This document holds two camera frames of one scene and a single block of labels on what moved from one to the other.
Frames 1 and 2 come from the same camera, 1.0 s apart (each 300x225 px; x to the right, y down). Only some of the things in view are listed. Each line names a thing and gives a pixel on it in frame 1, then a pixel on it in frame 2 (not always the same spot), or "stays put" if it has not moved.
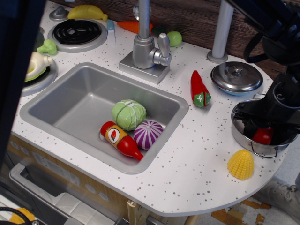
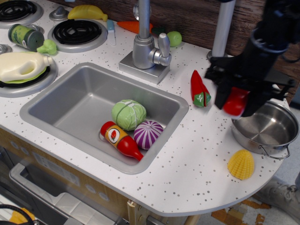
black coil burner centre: (78, 35) stays put
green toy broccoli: (48, 46) stays put
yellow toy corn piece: (241, 164) stays put
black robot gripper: (268, 111) -> (240, 70)
